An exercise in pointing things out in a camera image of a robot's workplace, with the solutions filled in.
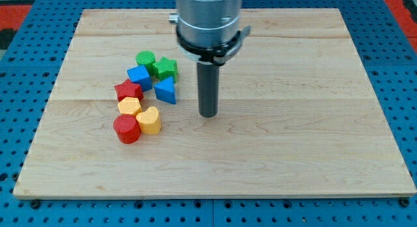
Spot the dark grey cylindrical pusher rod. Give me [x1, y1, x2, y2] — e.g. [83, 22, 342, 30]
[197, 63, 220, 117]

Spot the black clamp flange mount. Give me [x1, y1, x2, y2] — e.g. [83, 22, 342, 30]
[176, 25, 251, 66]

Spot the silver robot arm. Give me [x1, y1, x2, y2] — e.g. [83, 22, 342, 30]
[169, 0, 251, 117]

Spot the light wooden board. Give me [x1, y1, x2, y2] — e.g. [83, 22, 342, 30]
[14, 8, 416, 200]

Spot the green star block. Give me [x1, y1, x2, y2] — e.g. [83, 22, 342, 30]
[152, 57, 178, 83]

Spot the blue triangle block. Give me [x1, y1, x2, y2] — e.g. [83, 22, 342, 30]
[154, 76, 177, 104]

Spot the green cylinder block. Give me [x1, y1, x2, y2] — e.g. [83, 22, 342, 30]
[136, 50, 156, 76]

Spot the blue cube block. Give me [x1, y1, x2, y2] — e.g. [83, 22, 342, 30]
[127, 65, 152, 91]

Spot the yellow heart block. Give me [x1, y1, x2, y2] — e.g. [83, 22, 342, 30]
[136, 106, 162, 135]

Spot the red star block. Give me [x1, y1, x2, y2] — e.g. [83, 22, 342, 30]
[114, 79, 144, 102]

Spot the yellow hexagon block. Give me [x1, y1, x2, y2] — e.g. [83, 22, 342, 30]
[117, 97, 142, 116]

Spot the red cylinder block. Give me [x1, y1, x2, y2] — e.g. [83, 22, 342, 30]
[113, 114, 141, 144]

